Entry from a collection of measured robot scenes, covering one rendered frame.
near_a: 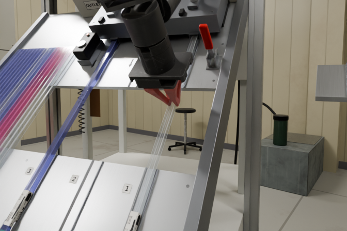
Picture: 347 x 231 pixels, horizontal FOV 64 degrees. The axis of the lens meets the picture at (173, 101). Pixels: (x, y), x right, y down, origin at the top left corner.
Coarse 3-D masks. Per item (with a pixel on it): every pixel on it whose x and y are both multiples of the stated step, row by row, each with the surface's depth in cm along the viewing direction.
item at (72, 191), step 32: (32, 160) 55; (64, 160) 53; (0, 192) 52; (64, 192) 48; (96, 192) 46; (128, 192) 45; (160, 192) 43; (0, 224) 48; (32, 224) 46; (64, 224) 44; (96, 224) 43; (160, 224) 40
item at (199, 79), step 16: (48, 16) 97; (64, 16) 93; (80, 16) 90; (48, 32) 89; (64, 32) 86; (80, 32) 83; (224, 32) 64; (128, 48) 70; (176, 48) 65; (224, 48) 60; (96, 64) 70; (112, 64) 68; (128, 64) 66; (192, 64) 60; (64, 80) 69; (80, 80) 68; (112, 80) 64; (128, 80) 62; (192, 80) 57; (208, 80) 55
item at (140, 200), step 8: (192, 40) 63; (192, 48) 61; (168, 104) 53; (168, 112) 51; (168, 120) 50; (160, 128) 50; (168, 128) 50; (160, 136) 49; (160, 144) 47; (152, 152) 47; (160, 152) 47; (152, 160) 46; (152, 168) 45; (144, 176) 44; (152, 176) 45; (144, 184) 43; (144, 192) 43; (136, 200) 42; (144, 200) 42; (136, 208) 41
